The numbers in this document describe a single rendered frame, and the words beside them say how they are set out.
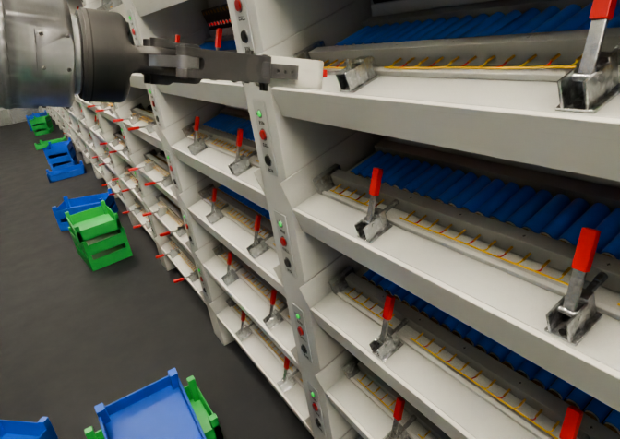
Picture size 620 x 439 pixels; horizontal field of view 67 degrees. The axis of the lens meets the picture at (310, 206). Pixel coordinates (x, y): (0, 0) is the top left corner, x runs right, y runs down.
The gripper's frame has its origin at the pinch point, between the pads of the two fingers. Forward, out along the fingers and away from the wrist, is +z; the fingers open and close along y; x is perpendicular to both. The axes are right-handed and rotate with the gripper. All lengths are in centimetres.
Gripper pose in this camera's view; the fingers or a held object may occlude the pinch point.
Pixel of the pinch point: (288, 73)
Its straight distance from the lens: 51.4
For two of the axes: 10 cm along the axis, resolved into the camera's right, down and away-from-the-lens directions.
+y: 5.2, 2.5, -8.2
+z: 8.5, -0.8, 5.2
